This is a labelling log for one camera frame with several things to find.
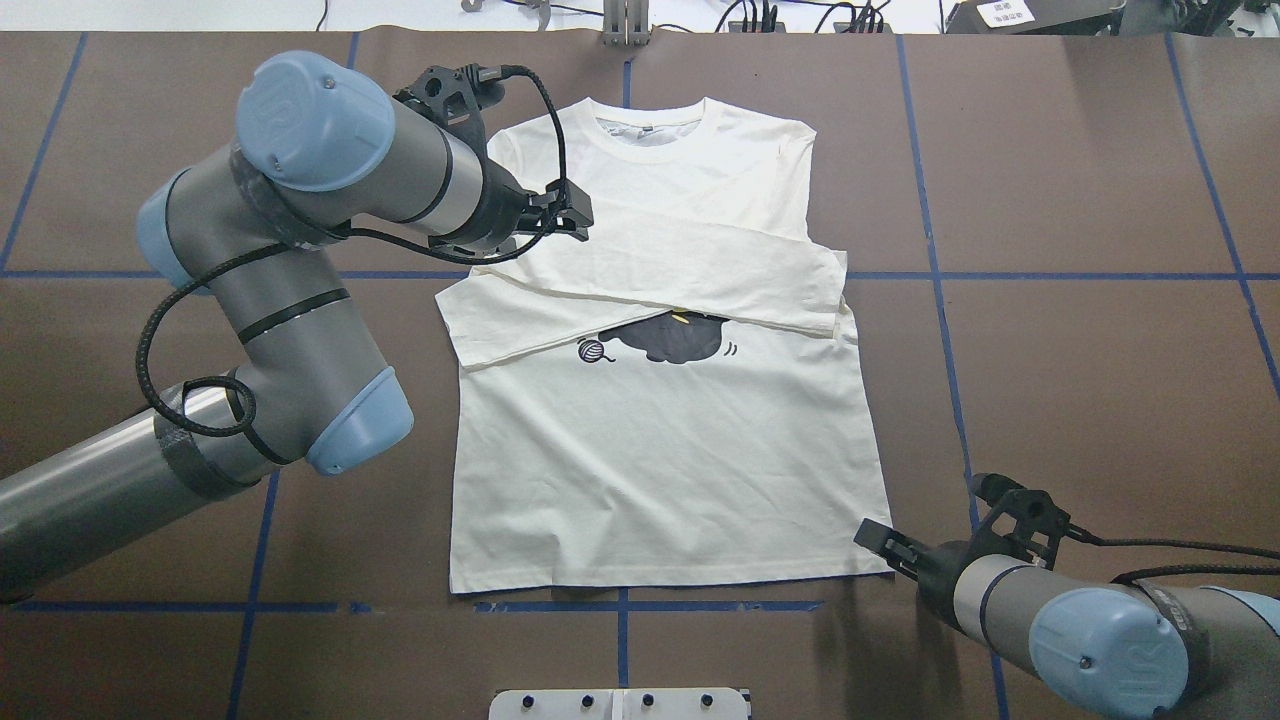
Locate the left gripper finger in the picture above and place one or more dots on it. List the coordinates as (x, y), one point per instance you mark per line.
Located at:
(573, 226)
(567, 198)

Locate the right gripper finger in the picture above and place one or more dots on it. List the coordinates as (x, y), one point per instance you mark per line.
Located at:
(904, 557)
(870, 530)

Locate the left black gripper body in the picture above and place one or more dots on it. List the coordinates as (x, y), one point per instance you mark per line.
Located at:
(503, 212)

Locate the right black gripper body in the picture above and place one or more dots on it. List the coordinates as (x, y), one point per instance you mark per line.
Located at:
(936, 571)

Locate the cream long sleeve shirt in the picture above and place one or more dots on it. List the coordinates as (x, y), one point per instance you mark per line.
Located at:
(679, 399)

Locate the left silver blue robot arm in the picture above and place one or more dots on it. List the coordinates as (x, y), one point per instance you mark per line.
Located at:
(259, 357)

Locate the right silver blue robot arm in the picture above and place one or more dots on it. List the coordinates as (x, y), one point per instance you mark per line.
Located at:
(1133, 650)

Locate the black orange connector strip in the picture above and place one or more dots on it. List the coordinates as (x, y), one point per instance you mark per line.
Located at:
(807, 17)

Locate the black box white label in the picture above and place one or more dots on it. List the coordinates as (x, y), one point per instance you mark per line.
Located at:
(1048, 18)

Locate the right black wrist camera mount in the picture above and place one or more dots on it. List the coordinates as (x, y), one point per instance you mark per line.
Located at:
(1022, 523)

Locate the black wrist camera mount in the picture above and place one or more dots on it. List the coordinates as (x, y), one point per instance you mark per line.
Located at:
(454, 98)
(1022, 523)

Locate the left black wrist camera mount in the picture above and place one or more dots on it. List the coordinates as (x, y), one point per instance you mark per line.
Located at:
(454, 98)

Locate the aluminium frame post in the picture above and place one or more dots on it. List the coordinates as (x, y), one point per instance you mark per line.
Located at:
(626, 23)

